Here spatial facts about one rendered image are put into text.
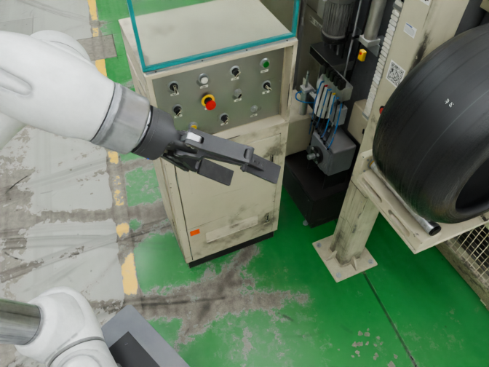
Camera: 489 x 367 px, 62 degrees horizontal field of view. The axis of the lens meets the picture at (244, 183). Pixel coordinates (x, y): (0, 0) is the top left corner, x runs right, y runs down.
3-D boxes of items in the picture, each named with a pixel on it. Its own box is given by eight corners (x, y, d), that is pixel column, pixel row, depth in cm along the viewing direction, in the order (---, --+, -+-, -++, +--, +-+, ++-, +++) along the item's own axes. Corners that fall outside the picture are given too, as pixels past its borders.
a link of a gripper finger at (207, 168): (198, 173, 71) (196, 173, 72) (230, 186, 75) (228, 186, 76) (203, 157, 72) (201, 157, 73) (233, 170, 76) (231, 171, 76)
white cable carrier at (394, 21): (362, 116, 163) (395, -2, 127) (372, 113, 165) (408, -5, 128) (368, 123, 161) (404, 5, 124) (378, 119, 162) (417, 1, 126)
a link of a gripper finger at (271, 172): (244, 151, 62) (247, 150, 61) (278, 166, 65) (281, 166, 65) (239, 169, 61) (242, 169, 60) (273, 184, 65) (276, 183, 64)
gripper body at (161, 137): (158, 98, 56) (213, 125, 61) (136, 109, 63) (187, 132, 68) (142, 148, 54) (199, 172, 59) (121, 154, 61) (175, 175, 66)
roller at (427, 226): (367, 167, 155) (370, 159, 152) (377, 164, 156) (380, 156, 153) (428, 238, 134) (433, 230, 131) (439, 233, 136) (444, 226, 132)
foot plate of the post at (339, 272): (311, 244, 235) (312, 240, 232) (351, 229, 242) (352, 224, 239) (336, 282, 219) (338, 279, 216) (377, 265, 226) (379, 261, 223)
